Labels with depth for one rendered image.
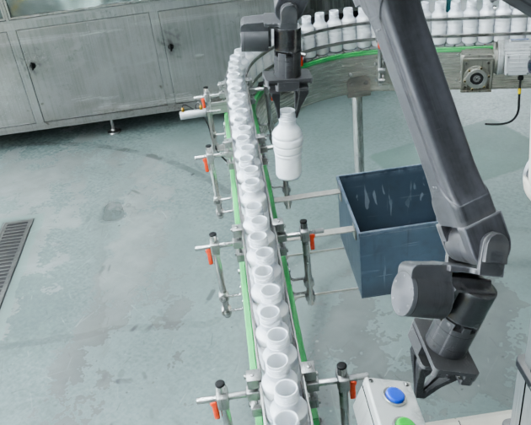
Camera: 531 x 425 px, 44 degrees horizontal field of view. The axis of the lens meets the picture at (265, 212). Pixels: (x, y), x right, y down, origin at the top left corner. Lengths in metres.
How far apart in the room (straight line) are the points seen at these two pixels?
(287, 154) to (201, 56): 3.08
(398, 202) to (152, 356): 1.31
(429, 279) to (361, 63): 2.03
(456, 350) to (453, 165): 0.24
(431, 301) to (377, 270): 0.96
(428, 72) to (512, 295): 2.27
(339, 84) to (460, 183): 2.00
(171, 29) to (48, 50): 0.81
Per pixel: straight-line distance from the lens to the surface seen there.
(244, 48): 1.40
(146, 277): 3.29
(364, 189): 2.01
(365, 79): 2.83
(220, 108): 2.21
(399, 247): 1.77
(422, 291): 0.83
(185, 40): 4.49
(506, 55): 2.66
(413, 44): 0.83
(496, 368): 2.71
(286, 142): 1.47
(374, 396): 1.07
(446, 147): 0.84
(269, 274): 1.24
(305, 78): 1.43
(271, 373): 1.08
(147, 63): 4.55
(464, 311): 0.88
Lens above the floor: 1.92
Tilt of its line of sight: 32 degrees down
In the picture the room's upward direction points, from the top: 7 degrees counter-clockwise
